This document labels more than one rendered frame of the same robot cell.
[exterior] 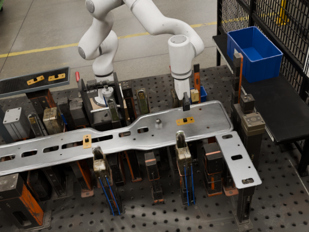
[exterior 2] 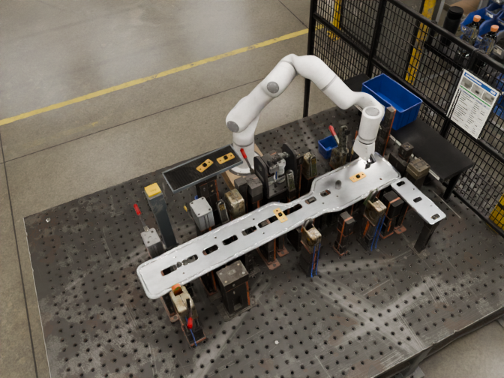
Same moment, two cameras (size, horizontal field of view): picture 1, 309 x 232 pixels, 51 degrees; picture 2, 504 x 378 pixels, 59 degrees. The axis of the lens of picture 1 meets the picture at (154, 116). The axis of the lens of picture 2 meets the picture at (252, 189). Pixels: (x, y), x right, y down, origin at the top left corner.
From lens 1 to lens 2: 117 cm
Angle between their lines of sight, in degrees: 18
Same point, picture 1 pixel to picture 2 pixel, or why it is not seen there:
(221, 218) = (402, 253)
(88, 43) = (244, 117)
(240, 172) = (427, 211)
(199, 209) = (381, 250)
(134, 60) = (186, 106)
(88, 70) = (131, 127)
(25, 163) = (234, 250)
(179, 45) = (376, 117)
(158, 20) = (352, 97)
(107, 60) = (251, 129)
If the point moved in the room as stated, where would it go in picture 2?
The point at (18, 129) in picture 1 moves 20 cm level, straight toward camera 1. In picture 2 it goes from (208, 219) to (244, 238)
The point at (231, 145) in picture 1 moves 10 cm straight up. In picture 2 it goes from (407, 190) to (412, 177)
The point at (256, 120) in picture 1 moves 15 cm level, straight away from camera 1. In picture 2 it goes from (422, 165) to (414, 143)
